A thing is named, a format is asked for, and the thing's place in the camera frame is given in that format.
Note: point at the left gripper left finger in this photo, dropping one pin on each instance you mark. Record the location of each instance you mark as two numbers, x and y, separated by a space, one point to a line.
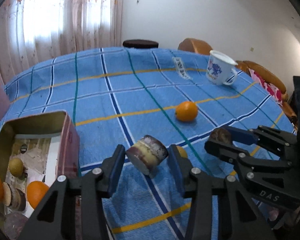
54 217

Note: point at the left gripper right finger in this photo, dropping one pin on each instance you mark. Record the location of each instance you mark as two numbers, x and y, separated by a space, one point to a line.
238 215

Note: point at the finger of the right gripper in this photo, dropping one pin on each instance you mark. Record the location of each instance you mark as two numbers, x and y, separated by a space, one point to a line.
250 134
230 153

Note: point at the small orange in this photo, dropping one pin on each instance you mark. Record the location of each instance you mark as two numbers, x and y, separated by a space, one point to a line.
35 192
186 111

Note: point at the dark passion fruit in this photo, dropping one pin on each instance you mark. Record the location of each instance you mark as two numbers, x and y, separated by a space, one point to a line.
221 135

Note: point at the purple beet root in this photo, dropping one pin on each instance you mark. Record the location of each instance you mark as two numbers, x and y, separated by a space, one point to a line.
13 224

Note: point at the small green-yellow fruit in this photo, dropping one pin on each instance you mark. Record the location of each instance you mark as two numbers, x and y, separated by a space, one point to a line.
182 152

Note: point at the person's hand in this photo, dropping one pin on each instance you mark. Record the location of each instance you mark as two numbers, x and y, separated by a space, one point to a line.
278 218

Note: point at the pink floral cushion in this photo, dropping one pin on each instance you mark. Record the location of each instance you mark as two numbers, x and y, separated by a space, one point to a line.
269 87

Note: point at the pink metal tin box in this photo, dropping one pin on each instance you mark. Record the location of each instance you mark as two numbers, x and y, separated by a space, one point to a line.
58 122

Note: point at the printed paper in tin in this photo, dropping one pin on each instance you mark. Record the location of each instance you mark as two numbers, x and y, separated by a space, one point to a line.
39 154

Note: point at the brown leather sofa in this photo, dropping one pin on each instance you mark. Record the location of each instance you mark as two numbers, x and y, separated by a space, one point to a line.
269 77

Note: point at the white printed mug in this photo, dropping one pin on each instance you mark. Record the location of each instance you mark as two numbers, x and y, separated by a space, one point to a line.
221 69

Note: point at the blue plaid tablecloth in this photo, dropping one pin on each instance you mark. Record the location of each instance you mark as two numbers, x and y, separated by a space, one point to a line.
117 95

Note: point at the brown leather armchair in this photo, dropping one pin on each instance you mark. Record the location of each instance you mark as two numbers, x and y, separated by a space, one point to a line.
195 46

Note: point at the dark round stool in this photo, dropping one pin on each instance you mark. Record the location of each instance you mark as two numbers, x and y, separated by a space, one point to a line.
140 44

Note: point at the floral sheer curtain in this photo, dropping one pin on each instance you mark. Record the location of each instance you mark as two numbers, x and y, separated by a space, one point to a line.
33 31

